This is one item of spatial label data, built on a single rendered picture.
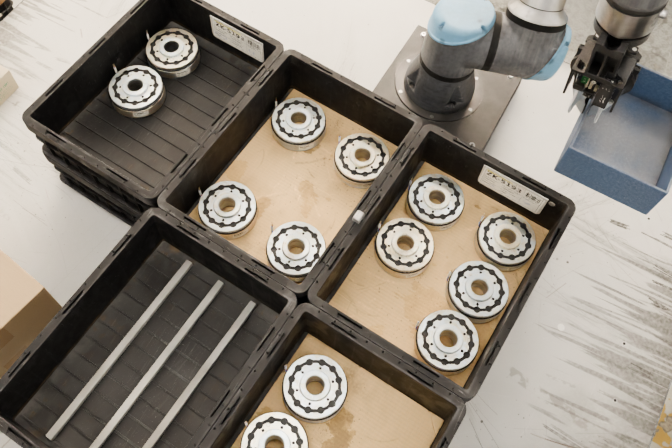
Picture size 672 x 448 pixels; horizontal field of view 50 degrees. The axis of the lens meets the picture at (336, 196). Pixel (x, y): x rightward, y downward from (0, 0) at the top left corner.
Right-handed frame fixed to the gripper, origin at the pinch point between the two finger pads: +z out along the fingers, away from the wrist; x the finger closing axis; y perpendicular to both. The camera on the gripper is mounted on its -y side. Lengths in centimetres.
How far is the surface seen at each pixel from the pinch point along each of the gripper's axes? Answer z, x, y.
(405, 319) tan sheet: 27.8, -11.7, 34.3
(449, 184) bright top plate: 24.6, -16.5, 8.6
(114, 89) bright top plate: 19, -80, 24
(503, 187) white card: 22.9, -7.5, 5.5
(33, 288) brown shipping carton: 20, -66, 63
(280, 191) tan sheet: 25, -43, 25
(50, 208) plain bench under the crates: 34, -84, 47
